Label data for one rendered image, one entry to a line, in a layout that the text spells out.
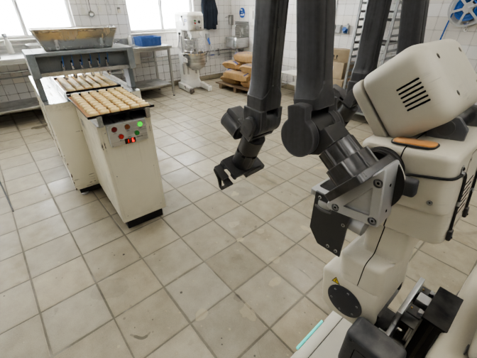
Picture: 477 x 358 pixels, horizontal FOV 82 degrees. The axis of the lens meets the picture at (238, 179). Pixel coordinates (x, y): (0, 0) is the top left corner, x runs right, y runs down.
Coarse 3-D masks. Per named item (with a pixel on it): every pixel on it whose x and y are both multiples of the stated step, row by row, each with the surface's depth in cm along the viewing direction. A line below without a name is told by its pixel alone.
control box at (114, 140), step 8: (128, 120) 173; (136, 120) 174; (144, 120) 176; (120, 128) 169; (136, 128) 175; (144, 128) 179; (112, 136) 168; (128, 136) 175; (136, 136) 178; (144, 136) 181; (112, 144) 170; (120, 144) 173
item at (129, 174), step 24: (120, 120) 173; (96, 144) 186; (144, 144) 187; (96, 168) 231; (120, 168) 183; (144, 168) 194; (120, 192) 191; (144, 192) 203; (120, 216) 207; (144, 216) 215
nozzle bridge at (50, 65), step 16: (96, 48) 209; (112, 48) 211; (128, 48) 218; (32, 64) 186; (48, 64) 198; (64, 64) 204; (96, 64) 216; (112, 64) 223; (128, 64) 225; (128, 80) 242
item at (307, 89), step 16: (304, 0) 44; (320, 0) 42; (304, 16) 45; (320, 16) 43; (304, 32) 46; (320, 32) 44; (304, 48) 47; (320, 48) 45; (304, 64) 48; (320, 64) 46; (304, 80) 49; (320, 80) 47; (304, 96) 49; (320, 96) 48; (288, 112) 50; (304, 112) 48; (336, 112) 53; (288, 128) 52; (304, 128) 49; (288, 144) 53; (304, 144) 50
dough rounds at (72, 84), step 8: (56, 80) 241; (64, 80) 232; (72, 80) 232; (80, 80) 232; (88, 80) 232; (96, 80) 234; (104, 80) 234; (64, 88) 217; (72, 88) 209; (80, 88) 209; (88, 88) 213
